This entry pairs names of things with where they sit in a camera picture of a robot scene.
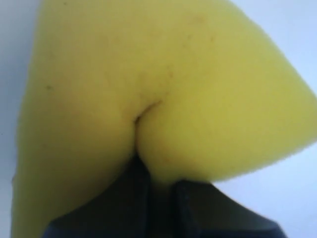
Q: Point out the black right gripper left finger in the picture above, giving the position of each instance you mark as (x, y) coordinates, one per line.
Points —
(121, 211)

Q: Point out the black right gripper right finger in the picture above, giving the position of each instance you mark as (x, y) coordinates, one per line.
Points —
(200, 210)

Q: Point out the yellow sponge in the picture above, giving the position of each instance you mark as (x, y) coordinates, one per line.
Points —
(195, 87)

